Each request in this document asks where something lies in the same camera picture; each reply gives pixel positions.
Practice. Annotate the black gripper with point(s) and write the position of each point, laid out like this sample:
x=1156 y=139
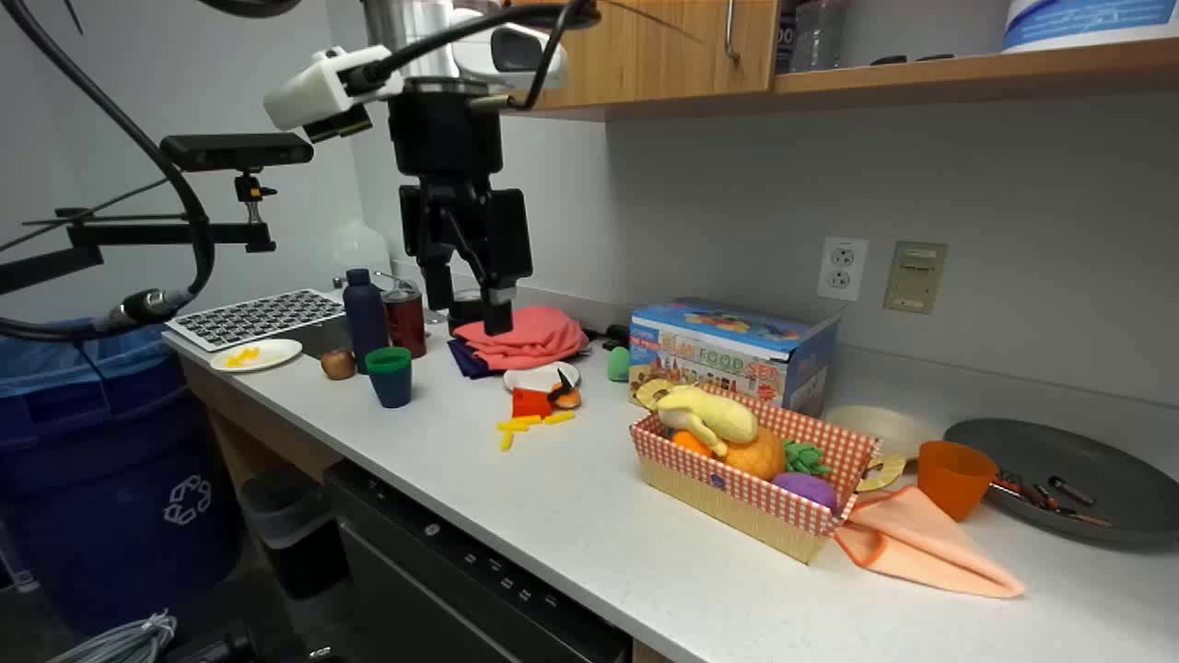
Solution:
x=444 y=131

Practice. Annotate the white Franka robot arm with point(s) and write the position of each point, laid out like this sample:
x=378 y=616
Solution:
x=326 y=93

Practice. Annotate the wooden upper cabinet body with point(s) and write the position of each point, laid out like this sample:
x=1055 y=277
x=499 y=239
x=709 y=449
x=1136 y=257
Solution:
x=981 y=74

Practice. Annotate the black cylindrical container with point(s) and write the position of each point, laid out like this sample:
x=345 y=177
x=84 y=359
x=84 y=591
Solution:
x=464 y=314

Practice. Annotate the clear plastic bottle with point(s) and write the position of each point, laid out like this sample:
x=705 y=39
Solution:
x=356 y=246

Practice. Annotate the dark red jar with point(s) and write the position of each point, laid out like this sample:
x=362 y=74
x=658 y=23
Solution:
x=405 y=325

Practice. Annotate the coral pink cloth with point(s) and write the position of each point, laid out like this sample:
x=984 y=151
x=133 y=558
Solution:
x=537 y=336

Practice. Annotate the dark blue cloth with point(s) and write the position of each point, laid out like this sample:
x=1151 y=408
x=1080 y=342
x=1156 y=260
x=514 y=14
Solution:
x=464 y=359

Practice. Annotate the dark blue bottle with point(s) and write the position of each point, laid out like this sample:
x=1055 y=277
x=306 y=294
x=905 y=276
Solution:
x=367 y=320

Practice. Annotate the white round plate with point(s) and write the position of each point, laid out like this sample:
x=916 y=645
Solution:
x=533 y=379

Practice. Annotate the black stapler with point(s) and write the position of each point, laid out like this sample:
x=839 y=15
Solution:
x=608 y=336

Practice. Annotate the red toy fries holder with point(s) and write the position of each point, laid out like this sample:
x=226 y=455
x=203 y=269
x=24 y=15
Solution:
x=533 y=403

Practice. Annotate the small brown toy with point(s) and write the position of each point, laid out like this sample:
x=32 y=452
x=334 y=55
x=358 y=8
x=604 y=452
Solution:
x=338 y=365

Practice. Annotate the small orange toy ball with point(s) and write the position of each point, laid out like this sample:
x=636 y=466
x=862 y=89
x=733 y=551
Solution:
x=570 y=401

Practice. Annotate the yellow toy fry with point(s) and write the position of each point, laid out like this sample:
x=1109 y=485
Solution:
x=557 y=419
x=527 y=420
x=507 y=438

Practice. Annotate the small white plate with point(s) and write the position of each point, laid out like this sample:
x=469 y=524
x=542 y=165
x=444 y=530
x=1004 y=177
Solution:
x=279 y=359

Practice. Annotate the white grid pattern board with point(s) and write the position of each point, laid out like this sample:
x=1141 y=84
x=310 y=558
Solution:
x=253 y=320

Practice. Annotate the yellow toy food piece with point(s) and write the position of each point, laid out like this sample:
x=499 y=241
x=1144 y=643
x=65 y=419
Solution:
x=246 y=359

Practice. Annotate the blue toy food box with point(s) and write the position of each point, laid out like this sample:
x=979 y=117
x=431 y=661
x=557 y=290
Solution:
x=738 y=352

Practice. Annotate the pale yellow toy chicken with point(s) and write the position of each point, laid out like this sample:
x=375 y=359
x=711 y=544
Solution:
x=719 y=414

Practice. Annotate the black dishwasher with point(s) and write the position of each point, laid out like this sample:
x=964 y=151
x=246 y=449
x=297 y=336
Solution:
x=455 y=575

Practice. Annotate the small black waste bin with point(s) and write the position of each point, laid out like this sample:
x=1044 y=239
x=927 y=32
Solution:
x=297 y=536

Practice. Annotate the orange toy fruit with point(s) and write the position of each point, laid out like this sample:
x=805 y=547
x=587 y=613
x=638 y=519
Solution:
x=760 y=460

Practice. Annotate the red checkered paper basket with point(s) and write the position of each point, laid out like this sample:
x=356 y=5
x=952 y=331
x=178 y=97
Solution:
x=738 y=499

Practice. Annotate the clear glassware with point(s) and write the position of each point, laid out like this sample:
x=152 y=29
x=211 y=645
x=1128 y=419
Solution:
x=812 y=34

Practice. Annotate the green toy vegetable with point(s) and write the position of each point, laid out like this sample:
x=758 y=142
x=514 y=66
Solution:
x=805 y=460

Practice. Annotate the purple toy vegetable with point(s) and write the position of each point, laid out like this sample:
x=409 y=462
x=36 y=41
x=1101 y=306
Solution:
x=808 y=493

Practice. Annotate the blue recycling bin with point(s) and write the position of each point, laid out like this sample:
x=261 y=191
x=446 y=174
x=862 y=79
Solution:
x=111 y=493

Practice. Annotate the cream round plate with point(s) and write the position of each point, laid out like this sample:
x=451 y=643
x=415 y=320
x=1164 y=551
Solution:
x=889 y=430

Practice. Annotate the orange plastic cup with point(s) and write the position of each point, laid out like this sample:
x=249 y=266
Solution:
x=957 y=482

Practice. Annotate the orange paper napkin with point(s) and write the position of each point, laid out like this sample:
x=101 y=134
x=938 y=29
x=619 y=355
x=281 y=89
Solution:
x=921 y=547

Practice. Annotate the brown toy utensils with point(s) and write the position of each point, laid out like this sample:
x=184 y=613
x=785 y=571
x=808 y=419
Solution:
x=1044 y=495

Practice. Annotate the white blue paper roll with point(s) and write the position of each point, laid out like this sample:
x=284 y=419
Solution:
x=1087 y=23

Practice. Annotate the dark grey round plate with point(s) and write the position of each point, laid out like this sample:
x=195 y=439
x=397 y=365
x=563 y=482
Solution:
x=1107 y=466

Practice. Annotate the black stereo camera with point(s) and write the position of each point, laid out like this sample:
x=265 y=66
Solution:
x=234 y=148

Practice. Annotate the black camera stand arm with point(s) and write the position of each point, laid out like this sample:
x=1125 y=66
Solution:
x=149 y=229

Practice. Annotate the white wall outlet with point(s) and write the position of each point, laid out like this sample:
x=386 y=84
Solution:
x=840 y=269

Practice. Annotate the beige wall switch plate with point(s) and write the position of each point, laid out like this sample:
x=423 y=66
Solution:
x=916 y=277

